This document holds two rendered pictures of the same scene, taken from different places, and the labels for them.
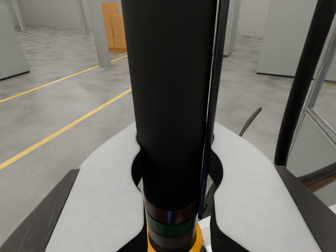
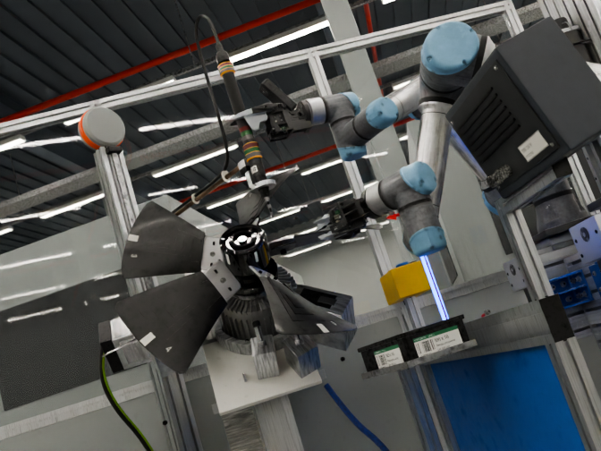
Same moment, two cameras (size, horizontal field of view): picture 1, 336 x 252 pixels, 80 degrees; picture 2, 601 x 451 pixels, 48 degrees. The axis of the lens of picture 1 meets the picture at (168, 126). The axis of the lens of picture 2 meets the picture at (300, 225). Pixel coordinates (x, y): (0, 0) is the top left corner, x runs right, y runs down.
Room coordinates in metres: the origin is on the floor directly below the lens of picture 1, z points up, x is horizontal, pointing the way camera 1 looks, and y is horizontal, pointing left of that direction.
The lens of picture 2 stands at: (0.61, 1.64, 0.86)
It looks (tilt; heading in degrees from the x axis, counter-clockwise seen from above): 12 degrees up; 250
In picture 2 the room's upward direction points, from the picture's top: 18 degrees counter-clockwise
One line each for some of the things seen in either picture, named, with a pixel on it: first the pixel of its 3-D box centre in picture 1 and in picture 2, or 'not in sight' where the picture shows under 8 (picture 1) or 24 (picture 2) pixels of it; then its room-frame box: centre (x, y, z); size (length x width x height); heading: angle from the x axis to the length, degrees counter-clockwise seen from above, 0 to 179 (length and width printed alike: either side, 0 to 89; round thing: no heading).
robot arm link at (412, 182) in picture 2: not in sight; (408, 186); (-0.12, 0.36, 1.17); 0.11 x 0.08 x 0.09; 116
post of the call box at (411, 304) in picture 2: not in sight; (416, 317); (-0.33, -0.23, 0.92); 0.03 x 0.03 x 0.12; 79
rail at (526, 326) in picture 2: not in sight; (471, 338); (-0.25, 0.16, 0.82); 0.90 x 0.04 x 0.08; 79
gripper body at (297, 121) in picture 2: not in sight; (286, 119); (-0.04, 0.00, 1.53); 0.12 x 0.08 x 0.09; 179
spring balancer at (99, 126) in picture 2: not in sight; (101, 129); (0.38, -0.66, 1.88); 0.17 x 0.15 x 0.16; 169
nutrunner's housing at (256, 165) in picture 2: not in sight; (241, 118); (0.08, 0.00, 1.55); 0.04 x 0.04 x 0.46
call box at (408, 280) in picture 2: not in sight; (404, 285); (-0.33, -0.22, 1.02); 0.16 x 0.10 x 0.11; 79
